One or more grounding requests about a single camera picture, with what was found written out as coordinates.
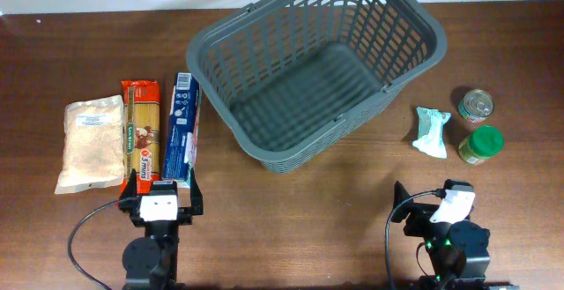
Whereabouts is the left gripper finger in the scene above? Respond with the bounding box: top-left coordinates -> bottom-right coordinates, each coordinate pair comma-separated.
118,169 -> 138,213
189,168 -> 204,216

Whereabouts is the clear bag of breadcrumbs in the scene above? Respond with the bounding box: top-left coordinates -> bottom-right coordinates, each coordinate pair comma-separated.
55,95 -> 124,195

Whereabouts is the blue cardboard food box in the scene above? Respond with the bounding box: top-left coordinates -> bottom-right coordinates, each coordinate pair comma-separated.
162,72 -> 202,189

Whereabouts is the orange spaghetti packet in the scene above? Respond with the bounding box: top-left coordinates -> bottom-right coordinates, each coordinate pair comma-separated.
121,80 -> 160,193

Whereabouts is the green lid glass jar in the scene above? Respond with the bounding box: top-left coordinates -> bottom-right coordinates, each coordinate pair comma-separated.
458,125 -> 505,165

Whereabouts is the grey plastic shopping basket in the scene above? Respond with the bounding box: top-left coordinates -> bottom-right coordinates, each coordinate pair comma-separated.
186,0 -> 448,173

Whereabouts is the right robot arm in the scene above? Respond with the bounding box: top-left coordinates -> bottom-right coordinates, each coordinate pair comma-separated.
384,179 -> 518,290

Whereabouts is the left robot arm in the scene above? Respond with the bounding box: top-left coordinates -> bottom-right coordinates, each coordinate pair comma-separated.
118,170 -> 204,290

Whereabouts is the white green wrapped packet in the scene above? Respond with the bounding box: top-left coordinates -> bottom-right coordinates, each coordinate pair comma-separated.
412,107 -> 451,159

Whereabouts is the silver top tin can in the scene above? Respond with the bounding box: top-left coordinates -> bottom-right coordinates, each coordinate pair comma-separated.
458,89 -> 494,123

